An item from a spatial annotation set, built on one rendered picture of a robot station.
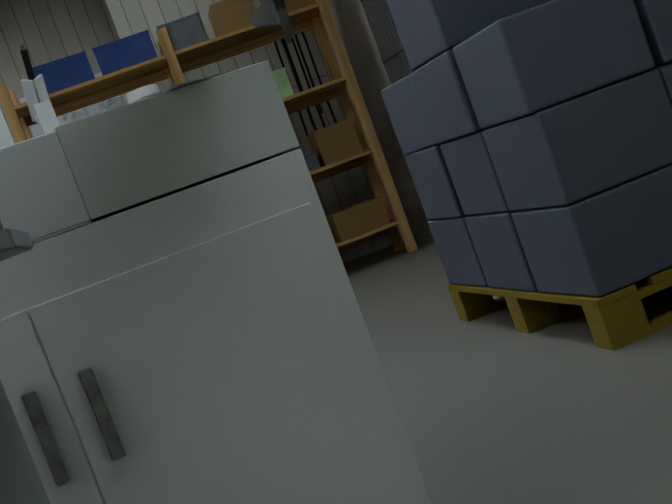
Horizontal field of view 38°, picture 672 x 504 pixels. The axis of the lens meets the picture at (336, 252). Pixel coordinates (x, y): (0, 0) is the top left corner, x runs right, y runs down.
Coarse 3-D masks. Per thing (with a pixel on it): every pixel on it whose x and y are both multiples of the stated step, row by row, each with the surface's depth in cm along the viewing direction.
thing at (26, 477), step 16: (0, 240) 91; (16, 240) 93; (0, 256) 98; (0, 384) 105; (0, 400) 104; (0, 416) 102; (0, 432) 102; (16, 432) 105; (0, 448) 101; (16, 448) 103; (0, 464) 101; (16, 464) 102; (32, 464) 106; (0, 480) 100; (16, 480) 102; (32, 480) 104; (0, 496) 100; (16, 496) 101; (32, 496) 103
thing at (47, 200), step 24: (24, 144) 142; (48, 144) 144; (0, 168) 141; (24, 168) 142; (48, 168) 143; (0, 192) 141; (24, 192) 142; (48, 192) 143; (72, 192) 145; (0, 216) 141; (24, 216) 142; (48, 216) 143; (72, 216) 144
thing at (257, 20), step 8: (264, 0) 154; (264, 8) 154; (272, 8) 154; (256, 16) 154; (264, 16) 154; (272, 16) 154; (280, 16) 153; (288, 16) 154; (256, 24) 154; (264, 24) 154; (272, 24) 154; (280, 24) 154; (288, 24) 154; (288, 32) 154; (288, 40) 155
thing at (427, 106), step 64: (448, 0) 319; (512, 0) 324; (576, 0) 282; (640, 0) 288; (448, 64) 321; (512, 64) 278; (576, 64) 282; (640, 64) 286; (448, 128) 344; (512, 128) 296; (576, 128) 282; (640, 128) 287; (448, 192) 367; (512, 192) 313; (576, 192) 282; (640, 192) 286; (448, 256) 396; (512, 256) 332; (576, 256) 287; (640, 256) 286; (640, 320) 286
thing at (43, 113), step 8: (24, 80) 170; (32, 80) 170; (40, 80) 171; (24, 88) 171; (32, 88) 170; (40, 88) 171; (32, 96) 171; (40, 96) 172; (48, 96) 174; (32, 104) 172; (40, 104) 170; (48, 104) 171; (32, 112) 173; (40, 112) 170; (48, 112) 171; (32, 120) 175; (40, 120) 170; (48, 120) 170; (56, 120) 171; (48, 128) 170
